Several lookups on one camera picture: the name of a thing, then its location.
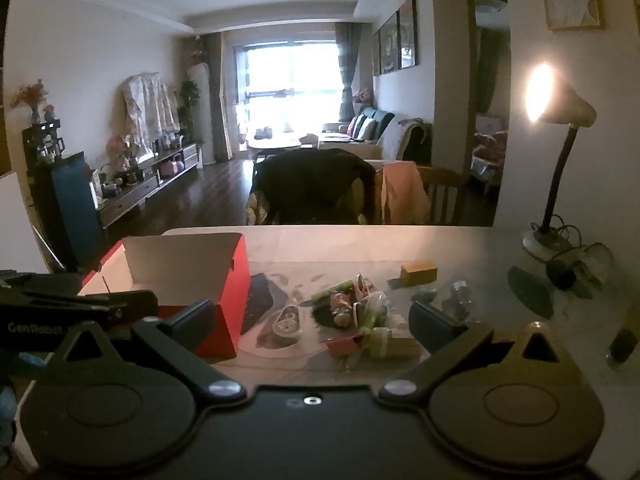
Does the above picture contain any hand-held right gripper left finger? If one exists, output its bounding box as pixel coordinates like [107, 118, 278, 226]
[42, 300, 247, 404]

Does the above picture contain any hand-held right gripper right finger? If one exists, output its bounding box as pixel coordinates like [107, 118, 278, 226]
[377, 300, 576, 406]

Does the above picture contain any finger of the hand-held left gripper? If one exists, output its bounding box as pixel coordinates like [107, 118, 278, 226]
[75, 289, 158, 332]

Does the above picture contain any large pale wooden block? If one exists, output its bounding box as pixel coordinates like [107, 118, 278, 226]
[382, 332, 427, 361]

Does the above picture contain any red cardboard box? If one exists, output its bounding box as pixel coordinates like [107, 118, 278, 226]
[77, 231, 252, 361]

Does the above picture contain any small yellow wooden block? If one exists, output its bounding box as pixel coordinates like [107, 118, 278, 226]
[400, 260, 439, 287]

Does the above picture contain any green white ribbon roll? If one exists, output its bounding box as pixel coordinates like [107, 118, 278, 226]
[366, 327, 394, 359]

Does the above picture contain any dark patterned pouch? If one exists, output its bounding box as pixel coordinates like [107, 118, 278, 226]
[240, 272, 277, 337]

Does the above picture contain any red paper piece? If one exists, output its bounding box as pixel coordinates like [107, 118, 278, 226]
[324, 336, 370, 360]

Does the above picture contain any red horse toy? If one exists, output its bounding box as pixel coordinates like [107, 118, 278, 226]
[327, 292, 359, 330]

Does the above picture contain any green plastic stick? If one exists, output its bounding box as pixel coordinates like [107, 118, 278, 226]
[310, 280, 357, 302]

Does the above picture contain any black cabinet with blue panel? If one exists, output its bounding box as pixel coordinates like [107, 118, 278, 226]
[21, 120, 109, 273]

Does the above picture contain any low grey tv cabinet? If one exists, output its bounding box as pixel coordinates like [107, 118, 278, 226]
[95, 141, 204, 227]

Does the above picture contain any wooden chair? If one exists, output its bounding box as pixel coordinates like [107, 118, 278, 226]
[375, 164, 469, 227]

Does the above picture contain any pink flower arrangement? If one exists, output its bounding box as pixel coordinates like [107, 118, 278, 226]
[106, 132, 142, 186]

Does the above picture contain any black jacket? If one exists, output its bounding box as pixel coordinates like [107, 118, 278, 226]
[248, 149, 377, 226]

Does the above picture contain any dark small bottle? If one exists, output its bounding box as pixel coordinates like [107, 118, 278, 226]
[606, 327, 639, 369]

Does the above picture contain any oval coffee table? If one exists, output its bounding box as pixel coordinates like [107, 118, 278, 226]
[247, 131, 321, 162]

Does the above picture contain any light sofa with cushions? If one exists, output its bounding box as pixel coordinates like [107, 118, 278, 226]
[319, 106, 434, 167]

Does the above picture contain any cloth covered television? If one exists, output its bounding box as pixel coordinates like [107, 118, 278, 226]
[121, 72, 181, 144]

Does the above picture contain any tall green plant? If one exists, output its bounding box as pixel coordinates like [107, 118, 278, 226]
[176, 80, 201, 145]

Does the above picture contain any white standing air conditioner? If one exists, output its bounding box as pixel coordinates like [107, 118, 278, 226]
[187, 62, 214, 145]

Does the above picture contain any grey curtain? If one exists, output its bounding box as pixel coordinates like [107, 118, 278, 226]
[206, 32, 234, 164]
[334, 22, 364, 122]

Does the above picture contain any vase with dried flowers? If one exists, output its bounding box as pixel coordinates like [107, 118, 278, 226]
[9, 79, 49, 126]

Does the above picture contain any large bright window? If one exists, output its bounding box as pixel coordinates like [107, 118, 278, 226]
[232, 41, 346, 153]

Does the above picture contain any beige desk lamp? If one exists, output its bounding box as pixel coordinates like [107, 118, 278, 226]
[521, 62, 598, 262]

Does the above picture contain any black lamp cable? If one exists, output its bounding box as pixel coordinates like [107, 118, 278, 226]
[542, 227, 617, 302]

